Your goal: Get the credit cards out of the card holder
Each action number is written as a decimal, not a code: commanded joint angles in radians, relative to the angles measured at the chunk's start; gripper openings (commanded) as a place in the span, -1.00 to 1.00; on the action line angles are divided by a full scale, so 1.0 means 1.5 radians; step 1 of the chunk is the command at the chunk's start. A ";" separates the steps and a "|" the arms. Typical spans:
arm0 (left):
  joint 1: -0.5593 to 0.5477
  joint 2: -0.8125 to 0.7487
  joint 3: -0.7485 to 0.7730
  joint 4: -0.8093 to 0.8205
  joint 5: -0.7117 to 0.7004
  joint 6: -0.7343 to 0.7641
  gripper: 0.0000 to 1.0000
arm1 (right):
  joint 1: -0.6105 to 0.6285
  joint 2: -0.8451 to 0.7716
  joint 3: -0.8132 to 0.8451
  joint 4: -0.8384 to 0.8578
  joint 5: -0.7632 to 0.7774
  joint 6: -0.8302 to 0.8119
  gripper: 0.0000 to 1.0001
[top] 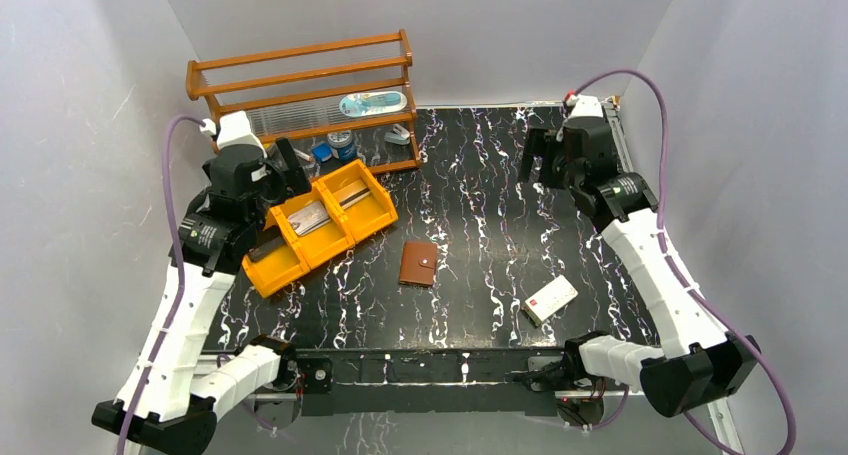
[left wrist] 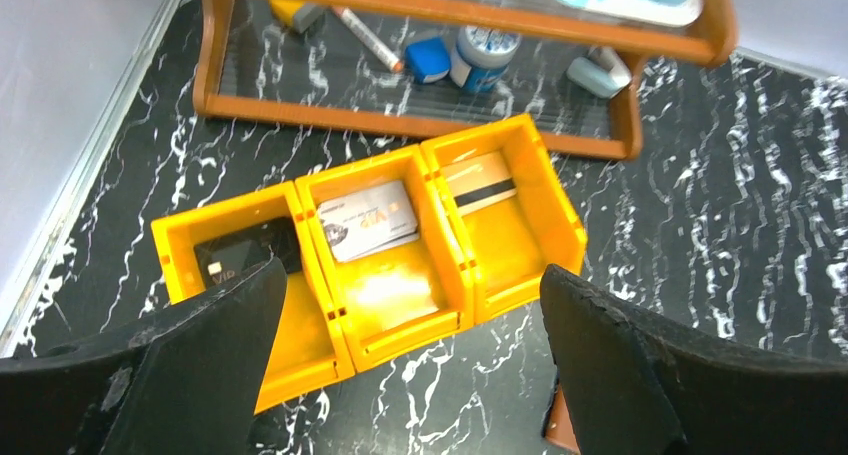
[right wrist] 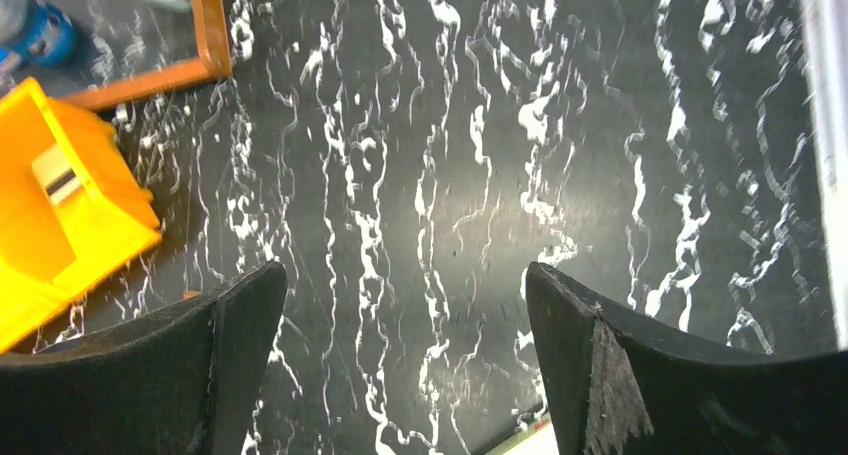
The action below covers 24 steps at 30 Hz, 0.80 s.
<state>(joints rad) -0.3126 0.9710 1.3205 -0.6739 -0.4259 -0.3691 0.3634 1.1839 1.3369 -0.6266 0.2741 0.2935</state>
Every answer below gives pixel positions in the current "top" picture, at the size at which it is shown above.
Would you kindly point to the silver card in bin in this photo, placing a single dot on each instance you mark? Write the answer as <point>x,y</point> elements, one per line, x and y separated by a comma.
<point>309,218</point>

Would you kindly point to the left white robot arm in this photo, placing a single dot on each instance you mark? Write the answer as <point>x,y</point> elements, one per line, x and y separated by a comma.
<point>162,405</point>

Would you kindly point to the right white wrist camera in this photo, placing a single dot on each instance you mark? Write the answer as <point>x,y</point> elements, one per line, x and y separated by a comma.
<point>583,110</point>

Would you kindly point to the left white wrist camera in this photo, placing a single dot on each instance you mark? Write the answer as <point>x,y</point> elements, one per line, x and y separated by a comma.
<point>231,129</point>

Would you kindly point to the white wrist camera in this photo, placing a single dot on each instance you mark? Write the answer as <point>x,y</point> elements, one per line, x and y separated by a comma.
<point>231,129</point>
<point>583,110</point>

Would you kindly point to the white power strip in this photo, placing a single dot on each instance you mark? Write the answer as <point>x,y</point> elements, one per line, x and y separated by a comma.
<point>549,299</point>

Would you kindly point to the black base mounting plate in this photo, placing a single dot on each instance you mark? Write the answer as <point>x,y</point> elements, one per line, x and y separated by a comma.
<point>530,381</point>

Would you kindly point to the blue lidded jar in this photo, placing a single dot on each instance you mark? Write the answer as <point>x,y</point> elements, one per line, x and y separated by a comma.
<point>342,144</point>

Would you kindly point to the small blue box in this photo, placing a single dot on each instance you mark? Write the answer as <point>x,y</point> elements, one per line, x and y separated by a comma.
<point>322,152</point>

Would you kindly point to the oval blue packaged item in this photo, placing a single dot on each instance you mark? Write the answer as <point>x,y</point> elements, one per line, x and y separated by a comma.
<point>366,104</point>

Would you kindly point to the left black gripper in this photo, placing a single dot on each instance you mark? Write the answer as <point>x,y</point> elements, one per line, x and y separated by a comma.
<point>289,171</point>

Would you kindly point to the yellow three-compartment bin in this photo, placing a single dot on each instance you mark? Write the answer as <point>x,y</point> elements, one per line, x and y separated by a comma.
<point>300,255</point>

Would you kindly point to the black card in bin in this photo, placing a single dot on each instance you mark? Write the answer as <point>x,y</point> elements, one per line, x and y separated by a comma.
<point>266,244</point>

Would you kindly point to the brown striped card in bin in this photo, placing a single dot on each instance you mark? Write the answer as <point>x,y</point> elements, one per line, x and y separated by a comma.
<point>352,193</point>

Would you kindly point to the wooden shelf rack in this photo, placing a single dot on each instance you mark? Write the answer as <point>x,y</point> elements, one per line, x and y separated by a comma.
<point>295,92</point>

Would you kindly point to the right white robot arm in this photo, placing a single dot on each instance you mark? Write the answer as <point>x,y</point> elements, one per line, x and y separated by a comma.
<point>698,360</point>

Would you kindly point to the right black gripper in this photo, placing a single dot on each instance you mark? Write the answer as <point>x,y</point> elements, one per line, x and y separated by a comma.
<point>540,158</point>

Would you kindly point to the brown leather card holder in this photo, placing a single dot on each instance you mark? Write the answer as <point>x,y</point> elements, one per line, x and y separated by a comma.
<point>419,263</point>

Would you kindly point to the white marker pen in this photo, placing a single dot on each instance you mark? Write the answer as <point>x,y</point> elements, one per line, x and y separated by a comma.
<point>303,155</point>

